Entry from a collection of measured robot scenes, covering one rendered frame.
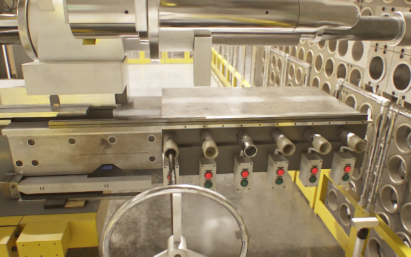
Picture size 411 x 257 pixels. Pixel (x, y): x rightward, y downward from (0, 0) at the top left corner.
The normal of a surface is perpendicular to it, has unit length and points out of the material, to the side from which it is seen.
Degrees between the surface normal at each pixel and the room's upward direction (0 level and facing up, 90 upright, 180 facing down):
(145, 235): 0
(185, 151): 90
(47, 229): 0
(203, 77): 90
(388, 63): 90
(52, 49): 68
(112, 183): 90
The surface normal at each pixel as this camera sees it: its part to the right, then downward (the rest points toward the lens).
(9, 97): 0.12, 0.37
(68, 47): 0.12, -0.01
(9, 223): 0.02, -0.93
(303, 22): 0.11, 0.65
